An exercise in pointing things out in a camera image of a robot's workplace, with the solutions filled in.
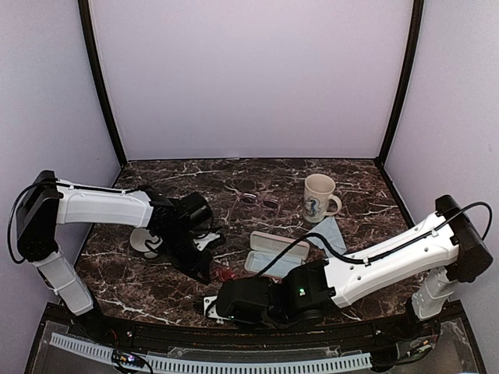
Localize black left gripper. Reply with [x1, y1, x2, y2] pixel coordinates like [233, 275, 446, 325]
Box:
[158, 227, 214, 285]

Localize pink frame sunglasses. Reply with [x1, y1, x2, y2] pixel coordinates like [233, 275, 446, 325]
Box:
[211, 266, 237, 283]

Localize pink glasses case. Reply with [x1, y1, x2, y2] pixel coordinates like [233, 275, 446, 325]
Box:
[246, 231, 310, 264]

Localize light blue cleaning cloth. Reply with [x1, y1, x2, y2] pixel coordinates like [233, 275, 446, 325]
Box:
[245, 252, 303, 278]

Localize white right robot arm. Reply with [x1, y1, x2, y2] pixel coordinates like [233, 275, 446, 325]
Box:
[200, 195, 493, 338]

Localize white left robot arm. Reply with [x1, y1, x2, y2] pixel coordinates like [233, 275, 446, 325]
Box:
[6, 170, 219, 340]

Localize white ceramic bowl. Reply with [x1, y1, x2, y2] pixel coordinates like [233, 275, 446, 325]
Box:
[129, 228, 162, 259]

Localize light blue cloth near mug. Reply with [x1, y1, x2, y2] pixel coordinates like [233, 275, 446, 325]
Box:
[307, 217, 347, 258]

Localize cream ceramic mug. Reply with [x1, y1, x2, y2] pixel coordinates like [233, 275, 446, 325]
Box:
[303, 174, 342, 224]

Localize clear frame dark-lens sunglasses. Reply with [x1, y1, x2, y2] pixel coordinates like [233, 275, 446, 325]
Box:
[222, 185, 281, 227]

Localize black front rail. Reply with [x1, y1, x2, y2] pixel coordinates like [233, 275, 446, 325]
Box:
[124, 323, 377, 351]

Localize white slotted cable duct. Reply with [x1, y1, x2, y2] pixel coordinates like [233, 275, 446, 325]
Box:
[49, 333, 373, 373]

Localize black left corner post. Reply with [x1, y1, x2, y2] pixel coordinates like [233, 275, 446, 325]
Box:
[77, 0, 128, 168]

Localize black corner post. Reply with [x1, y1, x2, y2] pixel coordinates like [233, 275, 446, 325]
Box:
[376, 0, 425, 167]
[77, 0, 128, 168]

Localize black right corner post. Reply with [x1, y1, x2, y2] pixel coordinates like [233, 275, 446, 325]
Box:
[376, 0, 425, 167]

